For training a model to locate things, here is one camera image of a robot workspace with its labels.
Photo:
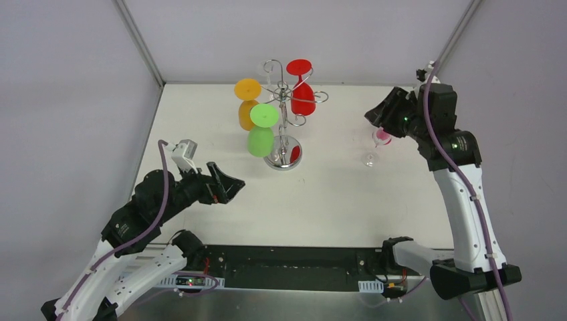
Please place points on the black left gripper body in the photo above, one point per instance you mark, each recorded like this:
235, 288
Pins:
213, 183

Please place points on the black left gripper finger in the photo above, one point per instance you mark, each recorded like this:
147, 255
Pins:
226, 188
215, 173

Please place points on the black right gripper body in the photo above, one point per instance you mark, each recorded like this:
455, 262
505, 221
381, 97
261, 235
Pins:
392, 112

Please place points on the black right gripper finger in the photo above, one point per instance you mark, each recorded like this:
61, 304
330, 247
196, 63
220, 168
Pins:
379, 121
385, 107

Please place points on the clear wine glass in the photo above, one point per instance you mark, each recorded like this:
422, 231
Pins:
370, 158
265, 69

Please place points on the magenta plastic wine glass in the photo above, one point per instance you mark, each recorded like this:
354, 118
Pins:
380, 137

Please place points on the green plastic wine glass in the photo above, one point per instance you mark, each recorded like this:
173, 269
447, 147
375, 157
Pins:
260, 139

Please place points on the chrome wine glass rack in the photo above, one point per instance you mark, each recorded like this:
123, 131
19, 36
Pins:
287, 151

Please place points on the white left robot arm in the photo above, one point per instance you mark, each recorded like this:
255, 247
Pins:
100, 293

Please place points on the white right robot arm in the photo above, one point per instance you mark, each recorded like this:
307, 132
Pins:
477, 264

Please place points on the orange plastic wine glass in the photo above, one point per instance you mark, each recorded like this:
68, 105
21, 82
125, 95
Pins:
247, 90

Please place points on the red plastic wine glass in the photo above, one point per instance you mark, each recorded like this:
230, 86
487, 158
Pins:
303, 100

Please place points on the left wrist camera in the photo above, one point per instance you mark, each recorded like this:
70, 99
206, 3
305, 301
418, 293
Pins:
182, 155

